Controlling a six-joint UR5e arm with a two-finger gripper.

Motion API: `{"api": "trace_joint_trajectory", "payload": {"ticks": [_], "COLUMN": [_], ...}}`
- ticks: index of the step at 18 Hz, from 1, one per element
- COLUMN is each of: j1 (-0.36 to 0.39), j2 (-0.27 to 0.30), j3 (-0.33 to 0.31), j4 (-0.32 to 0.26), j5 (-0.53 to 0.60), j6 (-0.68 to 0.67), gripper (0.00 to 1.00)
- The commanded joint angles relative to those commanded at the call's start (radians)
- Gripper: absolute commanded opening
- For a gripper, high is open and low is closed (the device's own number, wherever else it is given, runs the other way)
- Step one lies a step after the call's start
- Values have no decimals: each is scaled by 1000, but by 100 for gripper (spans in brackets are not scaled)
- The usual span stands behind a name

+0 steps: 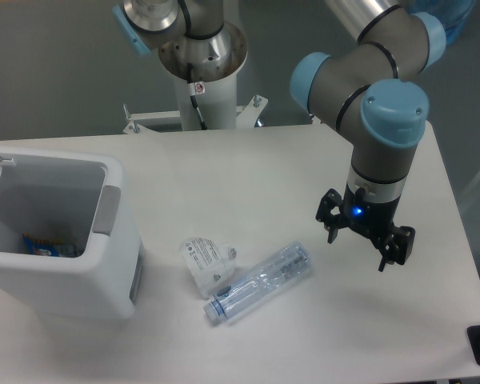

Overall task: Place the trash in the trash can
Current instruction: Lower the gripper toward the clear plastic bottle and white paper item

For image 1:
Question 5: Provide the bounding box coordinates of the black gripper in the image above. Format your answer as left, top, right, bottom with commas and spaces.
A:
315, 186, 415, 272

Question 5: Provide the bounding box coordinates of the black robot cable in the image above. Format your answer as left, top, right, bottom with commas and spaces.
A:
186, 62, 208, 130

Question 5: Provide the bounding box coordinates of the blue snack wrapper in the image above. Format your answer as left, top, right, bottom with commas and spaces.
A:
22, 233, 83, 258

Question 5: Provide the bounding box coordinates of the clear plastic water bottle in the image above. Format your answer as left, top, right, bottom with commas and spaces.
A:
203, 241, 311, 326

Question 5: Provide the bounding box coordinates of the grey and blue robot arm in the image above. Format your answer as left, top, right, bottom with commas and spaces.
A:
113, 1, 446, 266

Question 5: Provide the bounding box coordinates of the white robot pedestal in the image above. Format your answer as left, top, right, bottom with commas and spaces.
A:
158, 22, 247, 131

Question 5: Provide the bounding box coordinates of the clear plastic bag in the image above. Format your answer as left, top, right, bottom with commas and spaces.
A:
179, 237, 238, 299

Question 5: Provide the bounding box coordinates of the white pedestal base frame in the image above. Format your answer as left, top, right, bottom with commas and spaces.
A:
122, 94, 269, 134

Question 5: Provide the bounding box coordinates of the white trash can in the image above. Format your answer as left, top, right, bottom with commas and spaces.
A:
0, 145, 142, 320

